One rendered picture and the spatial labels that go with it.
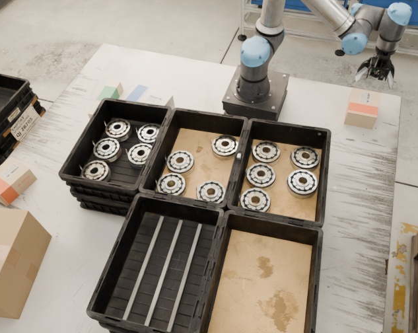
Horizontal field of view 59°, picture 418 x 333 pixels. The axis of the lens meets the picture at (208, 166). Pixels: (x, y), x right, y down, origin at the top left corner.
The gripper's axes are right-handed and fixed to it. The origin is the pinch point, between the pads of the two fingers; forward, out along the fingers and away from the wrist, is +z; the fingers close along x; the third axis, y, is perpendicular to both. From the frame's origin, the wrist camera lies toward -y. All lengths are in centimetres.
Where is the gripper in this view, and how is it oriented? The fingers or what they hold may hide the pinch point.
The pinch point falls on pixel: (370, 84)
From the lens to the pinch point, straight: 169.9
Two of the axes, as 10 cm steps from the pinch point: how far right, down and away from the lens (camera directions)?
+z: 0.6, 5.9, 8.1
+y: -3.4, 7.7, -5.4
